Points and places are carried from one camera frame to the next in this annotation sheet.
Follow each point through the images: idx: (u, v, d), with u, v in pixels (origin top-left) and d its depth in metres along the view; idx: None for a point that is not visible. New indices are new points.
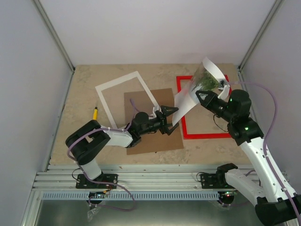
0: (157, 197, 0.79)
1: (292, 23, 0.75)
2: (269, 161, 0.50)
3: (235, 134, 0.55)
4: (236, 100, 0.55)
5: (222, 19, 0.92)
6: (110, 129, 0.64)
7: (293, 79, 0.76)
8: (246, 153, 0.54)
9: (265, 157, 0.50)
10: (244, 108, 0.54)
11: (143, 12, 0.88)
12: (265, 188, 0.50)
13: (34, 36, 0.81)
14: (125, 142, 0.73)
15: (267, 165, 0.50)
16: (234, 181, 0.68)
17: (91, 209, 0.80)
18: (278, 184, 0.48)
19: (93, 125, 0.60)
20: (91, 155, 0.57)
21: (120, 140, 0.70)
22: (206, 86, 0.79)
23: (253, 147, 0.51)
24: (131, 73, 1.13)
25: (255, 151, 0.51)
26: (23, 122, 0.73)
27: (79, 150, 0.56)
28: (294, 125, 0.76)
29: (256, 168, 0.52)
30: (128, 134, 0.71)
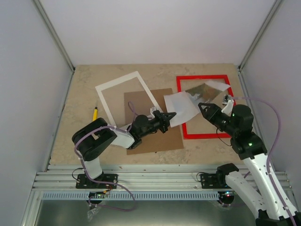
0: (157, 197, 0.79)
1: (292, 23, 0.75)
2: (272, 178, 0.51)
3: (239, 149, 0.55)
4: (238, 115, 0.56)
5: (222, 20, 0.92)
6: (116, 128, 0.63)
7: (293, 80, 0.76)
8: (249, 169, 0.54)
9: (267, 173, 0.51)
10: (247, 122, 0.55)
11: (144, 12, 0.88)
12: (267, 205, 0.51)
13: (34, 36, 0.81)
14: (127, 143, 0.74)
15: (270, 182, 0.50)
16: (233, 184, 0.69)
17: (91, 209, 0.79)
18: (280, 203, 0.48)
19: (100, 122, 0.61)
20: (96, 151, 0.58)
21: (124, 140, 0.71)
22: None
23: (256, 163, 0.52)
24: (131, 73, 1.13)
25: (258, 168, 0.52)
26: (23, 121, 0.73)
27: (86, 145, 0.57)
28: (295, 125, 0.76)
29: (258, 185, 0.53)
30: (130, 135, 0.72)
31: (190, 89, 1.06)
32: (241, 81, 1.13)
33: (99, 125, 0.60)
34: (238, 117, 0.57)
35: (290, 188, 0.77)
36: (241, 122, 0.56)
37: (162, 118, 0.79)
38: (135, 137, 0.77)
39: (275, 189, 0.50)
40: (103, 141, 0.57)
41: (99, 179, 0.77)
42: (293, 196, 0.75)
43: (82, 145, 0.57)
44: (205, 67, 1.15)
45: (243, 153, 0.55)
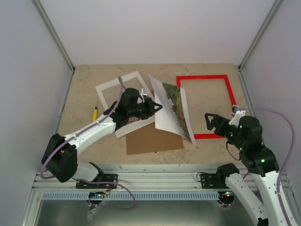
0: (157, 197, 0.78)
1: (292, 23, 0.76)
2: (281, 198, 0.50)
3: (249, 163, 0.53)
4: (246, 127, 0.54)
5: (222, 19, 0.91)
6: (77, 134, 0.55)
7: (294, 80, 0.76)
8: (258, 184, 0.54)
9: (276, 193, 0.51)
10: (255, 134, 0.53)
11: (144, 12, 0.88)
12: (270, 220, 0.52)
13: (34, 35, 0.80)
14: (106, 130, 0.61)
15: (278, 202, 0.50)
16: (234, 189, 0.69)
17: (91, 209, 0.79)
18: (284, 222, 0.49)
19: (57, 140, 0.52)
20: (70, 170, 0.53)
21: (99, 133, 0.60)
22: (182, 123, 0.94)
23: (266, 181, 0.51)
24: (131, 73, 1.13)
25: (267, 186, 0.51)
26: (23, 121, 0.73)
27: (55, 167, 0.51)
28: (295, 125, 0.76)
29: (265, 201, 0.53)
30: (105, 123, 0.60)
31: (168, 97, 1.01)
32: (241, 81, 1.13)
33: (58, 144, 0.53)
34: (246, 130, 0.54)
35: (290, 188, 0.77)
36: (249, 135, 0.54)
37: (149, 105, 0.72)
38: (123, 117, 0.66)
39: (282, 209, 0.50)
40: (70, 160, 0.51)
41: (99, 179, 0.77)
42: (293, 196, 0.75)
43: (52, 167, 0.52)
44: (206, 67, 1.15)
45: (254, 169, 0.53)
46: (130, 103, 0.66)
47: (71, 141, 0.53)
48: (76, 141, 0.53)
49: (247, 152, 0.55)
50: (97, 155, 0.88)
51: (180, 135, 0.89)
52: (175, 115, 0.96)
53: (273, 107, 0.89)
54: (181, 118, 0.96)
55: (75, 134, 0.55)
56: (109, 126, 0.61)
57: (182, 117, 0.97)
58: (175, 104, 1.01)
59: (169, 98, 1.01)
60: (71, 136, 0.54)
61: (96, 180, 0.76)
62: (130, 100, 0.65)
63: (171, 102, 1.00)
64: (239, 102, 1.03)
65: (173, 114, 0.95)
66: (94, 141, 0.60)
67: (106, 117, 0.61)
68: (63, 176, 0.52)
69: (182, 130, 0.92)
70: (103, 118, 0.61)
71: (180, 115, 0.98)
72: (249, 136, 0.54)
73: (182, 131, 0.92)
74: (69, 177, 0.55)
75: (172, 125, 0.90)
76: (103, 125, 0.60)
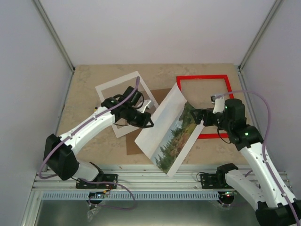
0: (157, 197, 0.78)
1: (292, 23, 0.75)
2: (269, 166, 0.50)
3: (235, 139, 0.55)
4: (230, 107, 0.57)
5: (222, 20, 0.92)
6: (72, 133, 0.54)
7: (293, 80, 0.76)
8: (247, 159, 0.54)
9: (265, 161, 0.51)
10: (239, 112, 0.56)
11: (144, 11, 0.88)
12: (265, 194, 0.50)
13: (34, 35, 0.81)
14: (104, 124, 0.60)
15: (267, 170, 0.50)
16: (233, 182, 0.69)
17: (91, 209, 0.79)
18: (278, 189, 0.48)
19: (53, 141, 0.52)
20: (71, 167, 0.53)
21: (97, 128, 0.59)
22: (167, 150, 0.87)
23: (253, 152, 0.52)
24: (131, 73, 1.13)
25: (255, 157, 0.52)
26: (23, 121, 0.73)
27: (55, 167, 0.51)
28: (294, 125, 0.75)
29: (257, 175, 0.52)
30: (101, 117, 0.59)
31: (180, 118, 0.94)
32: (241, 81, 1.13)
33: (55, 144, 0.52)
34: (230, 109, 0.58)
35: (290, 188, 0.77)
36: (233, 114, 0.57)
37: (145, 118, 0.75)
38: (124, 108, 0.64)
39: (273, 176, 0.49)
40: (68, 158, 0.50)
41: (99, 177, 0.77)
42: None
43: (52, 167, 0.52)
44: (205, 67, 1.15)
45: (241, 143, 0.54)
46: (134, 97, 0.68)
47: (66, 142, 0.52)
48: (73, 141, 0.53)
49: (233, 130, 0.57)
50: (97, 155, 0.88)
51: (153, 160, 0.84)
52: (170, 139, 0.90)
53: (273, 107, 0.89)
54: (178, 145, 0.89)
55: (70, 133, 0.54)
56: (106, 119, 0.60)
57: (179, 143, 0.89)
58: (184, 128, 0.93)
59: (181, 119, 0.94)
60: (67, 135, 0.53)
61: (96, 180, 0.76)
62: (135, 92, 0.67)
63: (179, 124, 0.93)
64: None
65: (167, 137, 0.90)
66: (93, 136, 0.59)
67: (106, 111, 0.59)
68: (63, 174, 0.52)
69: (163, 157, 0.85)
70: (101, 111, 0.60)
71: (179, 141, 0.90)
72: (233, 114, 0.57)
73: (162, 158, 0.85)
74: (70, 175, 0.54)
75: (154, 147, 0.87)
76: (99, 119, 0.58)
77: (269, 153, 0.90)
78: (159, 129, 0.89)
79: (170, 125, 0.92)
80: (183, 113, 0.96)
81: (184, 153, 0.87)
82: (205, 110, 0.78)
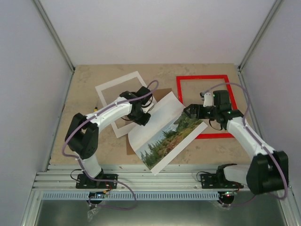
0: (157, 197, 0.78)
1: (292, 23, 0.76)
2: (249, 129, 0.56)
3: (221, 120, 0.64)
4: (216, 94, 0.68)
5: (222, 20, 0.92)
6: (98, 114, 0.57)
7: (293, 80, 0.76)
8: (233, 131, 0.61)
9: (245, 126, 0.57)
10: (223, 98, 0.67)
11: (144, 11, 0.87)
12: (249, 153, 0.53)
13: (34, 35, 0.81)
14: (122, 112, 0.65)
15: (247, 132, 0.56)
16: (229, 172, 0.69)
17: (91, 209, 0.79)
18: (257, 143, 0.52)
19: (79, 119, 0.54)
20: (92, 147, 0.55)
21: (116, 114, 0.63)
22: (155, 149, 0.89)
23: (235, 121, 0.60)
24: (131, 73, 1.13)
25: (237, 125, 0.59)
26: (23, 121, 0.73)
27: (78, 144, 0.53)
28: (294, 125, 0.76)
29: (241, 140, 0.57)
30: (122, 104, 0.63)
31: (176, 122, 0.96)
32: (241, 81, 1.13)
33: (80, 123, 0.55)
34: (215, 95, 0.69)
35: (290, 188, 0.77)
36: (219, 99, 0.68)
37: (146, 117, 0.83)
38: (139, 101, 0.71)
39: (252, 135, 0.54)
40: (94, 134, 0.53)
41: (99, 177, 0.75)
42: (293, 196, 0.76)
43: (73, 147, 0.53)
44: (205, 67, 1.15)
45: (225, 122, 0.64)
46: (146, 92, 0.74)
47: (92, 120, 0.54)
48: (98, 119, 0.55)
49: (219, 113, 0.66)
50: (97, 155, 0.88)
51: (138, 154, 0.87)
52: (161, 139, 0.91)
53: (273, 107, 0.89)
54: (168, 146, 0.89)
55: (96, 114, 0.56)
56: (125, 107, 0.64)
57: (169, 144, 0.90)
58: (178, 131, 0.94)
59: (177, 123, 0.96)
60: (92, 115, 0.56)
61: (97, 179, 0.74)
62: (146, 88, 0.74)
63: (174, 127, 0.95)
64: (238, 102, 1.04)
65: (158, 136, 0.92)
66: (111, 121, 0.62)
67: (126, 100, 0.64)
68: (85, 153, 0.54)
69: (150, 153, 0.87)
70: (121, 100, 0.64)
71: (170, 142, 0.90)
72: (218, 99, 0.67)
73: (149, 154, 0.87)
74: (90, 155, 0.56)
75: (143, 143, 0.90)
76: (120, 106, 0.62)
77: None
78: (151, 127, 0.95)
79: (163, 126, 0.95)
80: (180, 118, 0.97)
81: (173, 154, 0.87)
82: (197, 105, 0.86)
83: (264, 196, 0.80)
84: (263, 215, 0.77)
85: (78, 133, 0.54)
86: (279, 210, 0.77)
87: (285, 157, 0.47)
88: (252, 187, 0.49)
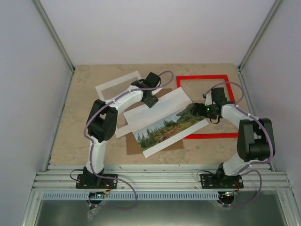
0: (157, 197, 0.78)
1: (292, 23, 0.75)
2: (238, 108, 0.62)
3: (217, 108, 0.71)
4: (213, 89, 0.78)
5: (222, 20, 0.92)
6: (115, 99, 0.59)
7: (293, 80, 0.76)
8: (227, 115, 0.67)
9: (234, 107, 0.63)
10: (219, 92, 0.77)
11: (144, 11, 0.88)
12: None
13: (34, 34, 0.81)
14: (136, 98, 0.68)
15: (237, 110, 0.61)
16: (228, 167, 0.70)
17: (91, 209, 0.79)
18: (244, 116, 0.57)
19: (99, 105, 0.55)
20: (111, 130, 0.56)
21: (130, 100, 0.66)
22: (151, 134, 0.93)
23: (227, 104, 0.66)
24: (131, 73, 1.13)
25: (229, 107, 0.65)
26: (24, 121, 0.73)
27: (98, 128, 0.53)
28: (294, 125, 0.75)
29: (233, 119, 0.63)
30: (135, 92, 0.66)
31: (178, 115, 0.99)
32: (241, 81, 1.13)
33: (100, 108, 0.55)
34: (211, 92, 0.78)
35: (290, 188, 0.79)
36: (216, 93, 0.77)
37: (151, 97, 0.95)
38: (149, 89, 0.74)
39: (240, 110, 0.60)
40: (112, 118, 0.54)
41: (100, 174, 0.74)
42: (293, 196, 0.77)
43: (93, 131, 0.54)
44: (205, 67, 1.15)
45: (220, 110, 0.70)
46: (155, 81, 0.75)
47: (111, 105, 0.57)
48: (116, 104, 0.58)
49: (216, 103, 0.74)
50: None
51: (135, 135, 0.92)
52: (159, 126, 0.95)
53: (273, 106, 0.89)
54: (165, 133, 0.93)
55: (113, 99, 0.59)
56: (137, 94, 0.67)
57: (167, 133, 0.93)
58: (178, 123, 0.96)
59: (179, 115, 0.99)
60: (110, 101, 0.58)
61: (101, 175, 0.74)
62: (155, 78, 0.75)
63: (175, 118, 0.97)
64: (239, 102, 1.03)
65: (158, 124, 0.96)
66: (126, 107, 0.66)
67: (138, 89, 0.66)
68: (105, 136, 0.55)
69: (146, 136, 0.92)
70: (134, 88, 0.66)
71: (168, 132, 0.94)
72: (215, 94, 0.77)
73: (145, 137, 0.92)
74: (109, 138, 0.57)
75: (142, 126, 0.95)
76: (133, 93, 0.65)
77: None
78: (154, 115, 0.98)
79: (165, 116, 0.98)
80: (184, 111, 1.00)
81: (168, 142, 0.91)
82: (199, 104, 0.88)
83: (264, 196, 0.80)
84: (263, 216, 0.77)
85: (98, 118, 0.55)
86: (279, 210, 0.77)
87: (270, 124, 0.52)
88: (242, 154, 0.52)
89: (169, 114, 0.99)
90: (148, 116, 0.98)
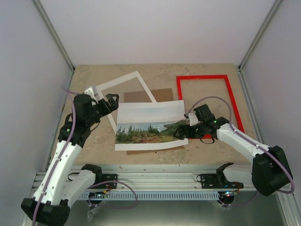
0: (158, 197, 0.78)
1: (292, 22, 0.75)
2: (238, 133, 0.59)
3: (210, 130, 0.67)
4: (197, 109, 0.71)
5: (222, 20, 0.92)
6: (45, 187, 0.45)
7: (293, 80, 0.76)
8: (225, 139, 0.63)
9: (234, 132, 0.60)
10: (205, 111, 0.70)
11: (145, 12, 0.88)
12: (249, 157, 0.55)
13: (33, 33, 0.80)
14: (72, 158, 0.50)
15: (239, 137, 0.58)
16: (230, 175, 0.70)
17: (91, 209, 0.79)
18: (251, 145, 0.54)
19: (28, 205, 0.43)
20: (64, 212, 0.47)
21: (70, 164, 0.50)
22: (130, 132, 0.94)
23: (224, 129, 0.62)
24: (131, 73, 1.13)
25: (226, 132, 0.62)
26: (23, 120, 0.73)
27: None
28: (294, 125, 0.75)
29: (235, 145, 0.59)
30: (67, 154, 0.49)
31: (166, 125, 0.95)
32: (241, 81, 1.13)
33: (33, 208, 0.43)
34: (196, 111, 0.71)
35: None
36: (201, 113, 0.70)
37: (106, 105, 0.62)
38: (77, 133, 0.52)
39: (243, 137, 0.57)
40: (53, 214, 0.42)
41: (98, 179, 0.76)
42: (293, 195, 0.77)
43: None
44: (206, 67, 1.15)
45: (215, 132, 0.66)
46: (85, 111, 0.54)
47: (43, 200, 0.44)
48: (48, 195, 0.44)
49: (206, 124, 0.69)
50: (97, 155, 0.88)
51: (118, 127, 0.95)
52: (143, 129, 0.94)
53: (273, 107, 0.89)
54: (143, 138, 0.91)
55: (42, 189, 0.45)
56: (73, 152, 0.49)
57: (145, 138, 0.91)
58: (161, 133, 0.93)
59: (166, 126, 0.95)
60: (40, 194, 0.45)
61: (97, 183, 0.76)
62: (83, 108, 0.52)
63: (161, 128, 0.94)
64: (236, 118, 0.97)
65: (143, 126, 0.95)
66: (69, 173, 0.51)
67: (65, 145, 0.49)
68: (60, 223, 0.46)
69: (127, 133, 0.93)
70: (61, 149, 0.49)
71: (147, 137, 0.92)
72: (201, 114, 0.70)
73: (124, 133, 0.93)
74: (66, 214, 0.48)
75: (128, 122, 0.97)
76: (65, 157, 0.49)
77: None
78: (154, 116, 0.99)
79: (153, 122, 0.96)
80: (172, 125, 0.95)
81: (141, 146, 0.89)
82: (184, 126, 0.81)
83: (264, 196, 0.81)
84: (263, 216, 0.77)
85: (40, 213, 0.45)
86: (279, 210, 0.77)
87: (281, 151, 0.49)
88: (263, 189, 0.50)
89: (157, 123, 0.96)
90: (148, 117, 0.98)
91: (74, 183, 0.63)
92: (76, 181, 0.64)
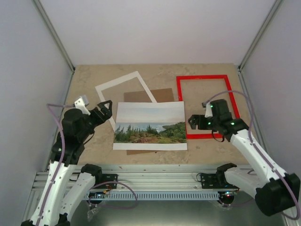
0: (158, 197, 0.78)
1: (292, 22, 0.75)
2: (256, 147, 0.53)
3: (224, 131, 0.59)
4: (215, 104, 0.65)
5: (222, 20, 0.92)
6: (41, 211, 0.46)
7: (294, 80, 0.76)
8: (238, 147, 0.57)
9: (252, 143, 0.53)
10: (223, 108, 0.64)
11: (144, 12, 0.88)
12: (258, 174, 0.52)
13: (33, 33, 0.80)
14: (65, 179, 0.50)
15: (256, 152, 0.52)
16: (232, 178, 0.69)
17: (91, 209, 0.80)
18: (267, 167, 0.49)
19: None
20: None
21: (64, 185, 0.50)
22: (129, 131, 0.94)
23: (241, 136, 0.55)
24: (131, 73, 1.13)
25: (242, 141, 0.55)
26: (23, 120, 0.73)
27: None
28: (294, 125, 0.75)
29: (248, 157, 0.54)
30: (59, 176, 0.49)
31: (164, 126, 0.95)
32: (241, 81, 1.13)
33: None
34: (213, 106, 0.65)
35: None
36: (218, 109, 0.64)
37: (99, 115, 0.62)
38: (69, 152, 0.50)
39: (260, 154, 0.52)
40: None
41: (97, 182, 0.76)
42: None
43: None
44: (206, 67, 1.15)
45: (229, 133, 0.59)
46: (76, 127, 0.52)
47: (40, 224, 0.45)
48: (44, 219, 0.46)
49: (220, 122, 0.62)
50: (97, 155, 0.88)
51: (117, 126, 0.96)
52: (142, 129, 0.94)
53: (274, 107, 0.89)
54: (141, 137, 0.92)
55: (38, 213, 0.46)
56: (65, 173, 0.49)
57: (143, 138, 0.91)
58: (159, 134, 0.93)
59: (165, 127, 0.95)
60: (37, 218, 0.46)
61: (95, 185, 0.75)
62: (73, 125, 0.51)
63: (160, 129, 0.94)
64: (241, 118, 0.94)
65: (141, 126, 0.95)
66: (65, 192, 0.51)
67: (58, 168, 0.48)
68: None
69: (125, 132, 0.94)
70: (54, 171, 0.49)
71: (146, 137, 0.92)
72: (217, 109, 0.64)
73: (123, 132, 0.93)
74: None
75: (127, 121, 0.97)
76: (59, 179, 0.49)
77: (269, 153, 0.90)
78: (154, 116, 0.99)
79: (152, 122, 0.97)
80: (171, 126, 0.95)
81: (137, 146, 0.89)
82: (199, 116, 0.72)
83: None
84: (263, 216, 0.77)
85: None
86: None
87: (297, 180, 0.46)
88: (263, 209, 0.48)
89: (155, 123, 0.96)
90: (148, 117, 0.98)
91: (72, 192, 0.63)
92: (75, 189, 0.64)
